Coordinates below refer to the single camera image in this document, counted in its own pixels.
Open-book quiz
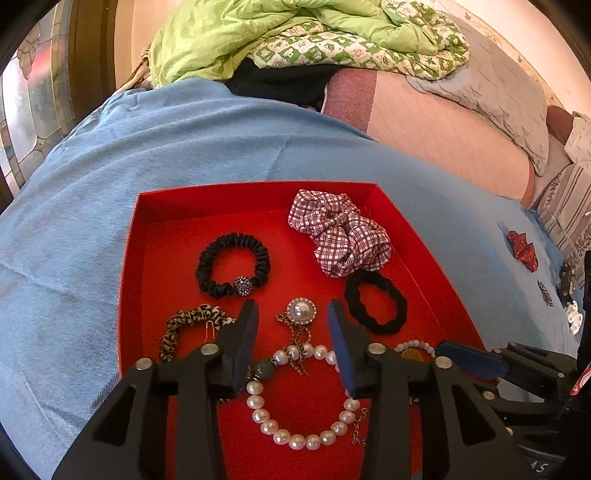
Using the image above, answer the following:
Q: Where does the brown cushion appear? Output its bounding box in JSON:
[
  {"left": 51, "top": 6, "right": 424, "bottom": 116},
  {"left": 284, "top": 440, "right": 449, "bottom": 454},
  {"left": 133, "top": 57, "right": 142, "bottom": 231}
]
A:
[{"left": 546, "top": 105, "right": 575, "bottom": 144}]

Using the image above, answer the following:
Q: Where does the black satin scrunchie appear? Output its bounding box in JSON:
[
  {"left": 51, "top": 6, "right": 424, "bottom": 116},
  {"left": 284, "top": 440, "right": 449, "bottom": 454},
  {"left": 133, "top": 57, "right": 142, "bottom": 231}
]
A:
[{"left": 196, "top": 233, "right": 270, "bottom": 296}]

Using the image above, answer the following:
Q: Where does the black fabric scrunchie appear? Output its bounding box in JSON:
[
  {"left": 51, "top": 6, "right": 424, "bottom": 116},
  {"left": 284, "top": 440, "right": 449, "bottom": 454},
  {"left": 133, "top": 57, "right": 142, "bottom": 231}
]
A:
[{"left": 344, "top": 269, "right": 408, "bottom": 336}]

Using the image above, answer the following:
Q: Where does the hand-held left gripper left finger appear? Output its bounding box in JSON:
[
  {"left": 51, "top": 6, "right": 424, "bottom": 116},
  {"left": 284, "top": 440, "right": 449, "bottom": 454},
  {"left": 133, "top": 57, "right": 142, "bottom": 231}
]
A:
[{"left": 51, "top": 299, "right": 260, "bottom": 480}]

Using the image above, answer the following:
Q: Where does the large pearl bracelet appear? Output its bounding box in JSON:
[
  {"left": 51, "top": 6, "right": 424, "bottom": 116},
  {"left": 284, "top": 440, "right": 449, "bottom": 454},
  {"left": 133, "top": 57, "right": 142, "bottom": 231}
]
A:
[{"left": 246, "top": 344, "right": 370, "bottom": 452}]

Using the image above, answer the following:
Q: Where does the red shallow box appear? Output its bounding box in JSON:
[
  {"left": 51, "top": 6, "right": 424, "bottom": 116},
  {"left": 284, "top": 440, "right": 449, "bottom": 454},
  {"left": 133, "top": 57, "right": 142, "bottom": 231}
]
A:
[{"left": 117, "top": 182, "right": 488, "bottom": 480}]

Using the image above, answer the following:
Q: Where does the leopard print scrunchie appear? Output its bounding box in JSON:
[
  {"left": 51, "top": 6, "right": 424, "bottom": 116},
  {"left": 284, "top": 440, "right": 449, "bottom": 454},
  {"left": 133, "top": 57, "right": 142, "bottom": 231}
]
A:
[{"left": 158, "top": 304, "right": 237, "bottom": 363}]

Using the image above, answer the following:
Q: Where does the pink bolster cushion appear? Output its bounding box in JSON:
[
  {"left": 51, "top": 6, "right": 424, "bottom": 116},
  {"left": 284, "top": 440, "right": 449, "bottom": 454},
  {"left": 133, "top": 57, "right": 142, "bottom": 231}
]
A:
[{"left": 321, "top": 68, "right": 536, "bottom": 208}]

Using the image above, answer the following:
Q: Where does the round pearl brooch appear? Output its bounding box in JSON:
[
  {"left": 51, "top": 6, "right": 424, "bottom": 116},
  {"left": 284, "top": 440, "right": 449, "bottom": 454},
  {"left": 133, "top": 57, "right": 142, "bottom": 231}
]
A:
[{"left": 276, "top": 296, "right": 317, "bottom": 376}]

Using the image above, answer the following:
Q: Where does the red plaid scrunchie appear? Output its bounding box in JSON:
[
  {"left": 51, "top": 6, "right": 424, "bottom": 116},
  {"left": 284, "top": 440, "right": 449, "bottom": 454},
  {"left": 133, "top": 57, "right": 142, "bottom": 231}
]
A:
[{"left": 288, "top": 188, "right": 392, "bottom": 278}]

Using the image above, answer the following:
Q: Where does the green quilt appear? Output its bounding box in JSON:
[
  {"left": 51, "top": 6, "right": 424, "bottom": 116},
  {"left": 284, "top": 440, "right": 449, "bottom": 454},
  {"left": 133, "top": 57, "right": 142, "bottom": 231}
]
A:
[{"left": 148, "top": 0, "right": 472, "bottom": 88}]

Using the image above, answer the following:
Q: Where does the white dotted scrunchie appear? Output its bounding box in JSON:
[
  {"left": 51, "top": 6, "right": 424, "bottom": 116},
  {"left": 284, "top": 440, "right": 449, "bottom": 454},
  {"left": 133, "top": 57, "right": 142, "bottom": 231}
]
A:
[{"left": 564, "top": 300, "right": 583, "bottom": 335}]

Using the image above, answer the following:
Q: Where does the grey pillow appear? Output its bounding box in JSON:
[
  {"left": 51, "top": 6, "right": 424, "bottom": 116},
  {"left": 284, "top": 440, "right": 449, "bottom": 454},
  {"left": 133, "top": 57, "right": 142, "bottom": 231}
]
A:
[{"left": 406, "top": 9, "right": 550, "bottom": 176}]

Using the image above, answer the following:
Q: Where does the black cloth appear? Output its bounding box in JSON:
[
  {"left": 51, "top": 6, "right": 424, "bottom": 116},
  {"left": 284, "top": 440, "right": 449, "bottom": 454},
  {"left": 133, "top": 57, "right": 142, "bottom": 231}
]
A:
[{"left": 226, "top": 58, "right": 340, "bottom": 112}]

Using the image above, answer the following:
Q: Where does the blue blanket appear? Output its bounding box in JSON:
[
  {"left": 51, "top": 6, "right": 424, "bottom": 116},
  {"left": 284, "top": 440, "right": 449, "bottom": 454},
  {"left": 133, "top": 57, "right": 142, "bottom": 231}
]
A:
[{"left": 0, "top": 78, "right": 591, "bottom": 480}]

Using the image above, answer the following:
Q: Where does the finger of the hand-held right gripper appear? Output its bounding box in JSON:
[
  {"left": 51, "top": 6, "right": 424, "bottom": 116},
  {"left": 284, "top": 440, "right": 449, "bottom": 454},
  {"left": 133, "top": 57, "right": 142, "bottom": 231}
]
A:
[{"left": 435, "top": 342, "right": 578, "bottom": 386}]

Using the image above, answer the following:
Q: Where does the white pillow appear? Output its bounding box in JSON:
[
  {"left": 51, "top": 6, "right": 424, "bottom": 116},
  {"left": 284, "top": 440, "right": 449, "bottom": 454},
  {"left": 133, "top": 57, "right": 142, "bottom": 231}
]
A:
[{"left": 563, "top": 111, "right": 591, "bottom": 162}]

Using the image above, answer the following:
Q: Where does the striped pillow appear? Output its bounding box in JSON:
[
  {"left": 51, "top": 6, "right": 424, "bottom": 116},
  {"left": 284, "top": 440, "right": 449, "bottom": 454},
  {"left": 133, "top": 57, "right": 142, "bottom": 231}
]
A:
[{"left": 531, "top": 164, "right": 591, "bottom": 278}]

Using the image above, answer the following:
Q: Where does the dark claw hair clip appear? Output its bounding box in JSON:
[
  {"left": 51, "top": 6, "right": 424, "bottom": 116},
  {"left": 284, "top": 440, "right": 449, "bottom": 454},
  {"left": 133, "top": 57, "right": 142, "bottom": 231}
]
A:
[{"left": 556, "top": 263, "right": 578, "bottom": 301}]

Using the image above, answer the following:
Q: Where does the red polka dot scrunchie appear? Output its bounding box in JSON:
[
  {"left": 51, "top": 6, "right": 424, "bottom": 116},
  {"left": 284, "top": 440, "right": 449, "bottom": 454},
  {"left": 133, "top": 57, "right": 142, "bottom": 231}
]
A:
[{"left": 506, "top": 229, "right": 539, "bottom": 268}]

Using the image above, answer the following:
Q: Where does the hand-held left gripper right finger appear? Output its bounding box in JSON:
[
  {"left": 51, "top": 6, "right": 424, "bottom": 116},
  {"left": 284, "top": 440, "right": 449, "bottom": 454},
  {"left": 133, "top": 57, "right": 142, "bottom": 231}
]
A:
[{"left": 327, "top": 299, "right": 539, "bottom": 480}]

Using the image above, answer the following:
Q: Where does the small pearl bracelet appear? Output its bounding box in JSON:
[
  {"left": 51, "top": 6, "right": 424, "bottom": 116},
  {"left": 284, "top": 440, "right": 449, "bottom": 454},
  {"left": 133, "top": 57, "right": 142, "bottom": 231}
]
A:
[{"left": 394, "top": 339, "right": 437, "bottom": 363}]

